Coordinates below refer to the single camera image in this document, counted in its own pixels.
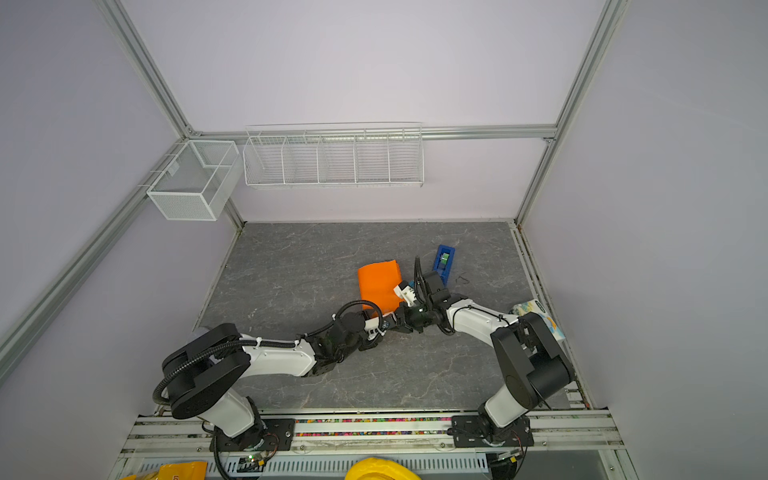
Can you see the yellow plastic bag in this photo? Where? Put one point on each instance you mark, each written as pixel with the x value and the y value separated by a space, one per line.
pixel 180 471

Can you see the long white wire basket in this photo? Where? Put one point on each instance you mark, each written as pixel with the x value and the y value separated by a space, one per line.
pixel 334 155

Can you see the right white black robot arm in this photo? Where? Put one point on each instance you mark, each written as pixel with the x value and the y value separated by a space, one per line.
pixel 532 362

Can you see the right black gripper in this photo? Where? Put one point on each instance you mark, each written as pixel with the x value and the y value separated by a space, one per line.
pixel 404 324

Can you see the colourful tissue box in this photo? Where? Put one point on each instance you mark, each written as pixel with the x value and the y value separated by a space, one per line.
pixel 535 306

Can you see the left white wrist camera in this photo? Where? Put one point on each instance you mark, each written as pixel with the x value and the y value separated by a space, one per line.
pixel 376 326

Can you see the white mesh square basket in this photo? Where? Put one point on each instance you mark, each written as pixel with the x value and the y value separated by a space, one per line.
pixel 198 181

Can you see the blue tape dispenser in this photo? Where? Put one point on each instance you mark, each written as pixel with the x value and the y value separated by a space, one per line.
pixel 443 262

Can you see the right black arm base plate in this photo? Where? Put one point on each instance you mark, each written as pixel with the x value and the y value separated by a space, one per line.
pixel 475 431

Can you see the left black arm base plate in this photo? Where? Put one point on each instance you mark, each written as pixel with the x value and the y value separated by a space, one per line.
pixel 274 434

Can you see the yellow hard hat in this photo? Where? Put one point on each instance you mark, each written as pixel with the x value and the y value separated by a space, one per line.
pixel 379 469

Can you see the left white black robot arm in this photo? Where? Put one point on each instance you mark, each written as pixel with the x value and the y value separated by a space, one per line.
pixel 199 378

